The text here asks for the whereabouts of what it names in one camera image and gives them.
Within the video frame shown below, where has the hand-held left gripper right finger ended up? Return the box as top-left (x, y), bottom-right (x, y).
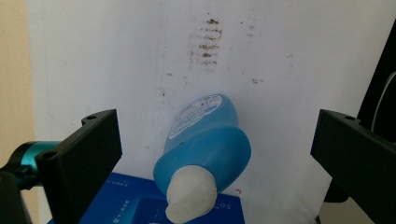
top-left (310, 108), bottom-right (396, 224)

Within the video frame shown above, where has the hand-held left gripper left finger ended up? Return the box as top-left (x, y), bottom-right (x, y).
top-left (35, 108), bottom-right (123, 224)

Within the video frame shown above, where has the blue cardboard box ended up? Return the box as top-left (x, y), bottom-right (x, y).
top-left (46, 172), bottom-right (246, 224)

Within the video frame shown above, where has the blue bottle with white cap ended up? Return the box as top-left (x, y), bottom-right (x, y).
top-left (152, 93), bottom-right (252, 224)

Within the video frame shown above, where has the dark stand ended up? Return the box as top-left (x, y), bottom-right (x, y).
top-left (356, 18), bottom-right (396, 144)

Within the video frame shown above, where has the white cable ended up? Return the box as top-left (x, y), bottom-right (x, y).
top-left (371, 70), bottom-right (396, 133)

